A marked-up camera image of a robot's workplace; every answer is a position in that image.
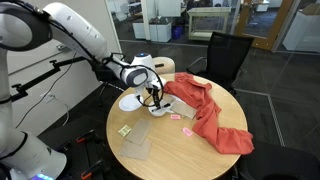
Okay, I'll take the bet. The orange-red cloth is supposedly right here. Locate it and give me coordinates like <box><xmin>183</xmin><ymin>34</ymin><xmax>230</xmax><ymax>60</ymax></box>
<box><xmin>164</xmin><ymin>72</ymin><xmax>254</xmax><ymax>155</ymax></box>

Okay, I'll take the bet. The black mesh office chair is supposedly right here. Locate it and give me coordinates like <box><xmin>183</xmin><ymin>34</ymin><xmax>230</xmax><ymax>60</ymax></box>
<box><xmin>186</xmin><ymin>32</ymin><xmax>253</xmax><ymax>96</ymax></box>

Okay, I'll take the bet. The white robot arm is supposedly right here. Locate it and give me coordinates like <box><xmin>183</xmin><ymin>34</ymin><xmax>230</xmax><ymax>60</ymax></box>
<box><xmin>0</xmin><ymin>0</ymin><xmax>165</xmax><ymax>180</ymax></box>

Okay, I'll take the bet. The yellow-green sachet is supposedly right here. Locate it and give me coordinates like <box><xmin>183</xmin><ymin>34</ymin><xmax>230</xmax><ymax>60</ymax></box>
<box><xmin>118</xmin><ymin>125</ymin><xmax>131</xmax><ymax>137</ymax></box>

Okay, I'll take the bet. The orange-handled black clamp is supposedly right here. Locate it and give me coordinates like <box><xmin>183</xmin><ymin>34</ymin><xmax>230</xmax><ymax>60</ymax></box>
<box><xmin>76</xmin><ymin>130</ymin><xmax>102</xmax><ymax>144</ymax></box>

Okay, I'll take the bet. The brown paper napkin near bowl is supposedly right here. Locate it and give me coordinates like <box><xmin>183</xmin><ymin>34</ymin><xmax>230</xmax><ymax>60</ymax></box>
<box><xmin>163</xmin><ymin>95</ymin><xmax>196</xmax><ymax>119</ymax></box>

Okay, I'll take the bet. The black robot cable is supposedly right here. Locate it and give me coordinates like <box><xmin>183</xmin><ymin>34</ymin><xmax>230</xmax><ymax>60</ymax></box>
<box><xmin>101</xmin><ymin>52</ymin><xmax>165</xmax><ymax>108</ymax></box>

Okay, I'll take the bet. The white plate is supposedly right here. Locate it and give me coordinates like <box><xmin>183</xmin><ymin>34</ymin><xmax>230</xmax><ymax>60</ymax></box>
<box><xmin>119</xmin><ymin>94</ymin><xmax>142</xmax><ymax>112</ymax></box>

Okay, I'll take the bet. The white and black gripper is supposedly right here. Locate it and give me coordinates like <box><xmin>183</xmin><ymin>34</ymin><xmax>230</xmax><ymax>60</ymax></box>
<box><xmin>135</xmin><ymin>77</ymin><xmax>170</xmax><ymax>112</ymax></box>

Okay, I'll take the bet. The light wooden side table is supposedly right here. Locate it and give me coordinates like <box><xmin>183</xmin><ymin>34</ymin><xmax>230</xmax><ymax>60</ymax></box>
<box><xmin>187</xmin><ymin>7</ymin><xmax>231</xmax><ymax>41</ymax></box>

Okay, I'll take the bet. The pink sachet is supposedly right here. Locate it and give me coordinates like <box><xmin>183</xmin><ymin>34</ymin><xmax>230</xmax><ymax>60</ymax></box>
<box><xmin>182</xmin><ymin>127</ymin><xmax>193</xmax><ymax>137</ymax></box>
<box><xmin>170</xmin><ymin>114</ymin><xmax>181</xmax><ymax>120</ymax></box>

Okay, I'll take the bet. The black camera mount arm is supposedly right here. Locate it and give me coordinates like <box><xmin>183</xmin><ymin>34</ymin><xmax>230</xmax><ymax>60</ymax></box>
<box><xmin>11</xmin><ymin>57</ymin><xmax>84</xmax><ymax>102</ymax></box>

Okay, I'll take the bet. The white cabinet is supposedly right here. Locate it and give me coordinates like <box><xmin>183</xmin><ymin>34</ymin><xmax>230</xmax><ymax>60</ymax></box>
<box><xmin>133</xmin><ymin>19</ymin><xmax>171</xmax><ymax>42</ymax></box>

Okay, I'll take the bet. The round wooden stool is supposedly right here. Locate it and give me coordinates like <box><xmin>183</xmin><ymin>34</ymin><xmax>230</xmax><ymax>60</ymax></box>
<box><xmin>153</xmin><ymin>57</ymin><xmax>175</xmax><ymax>74</ymax></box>

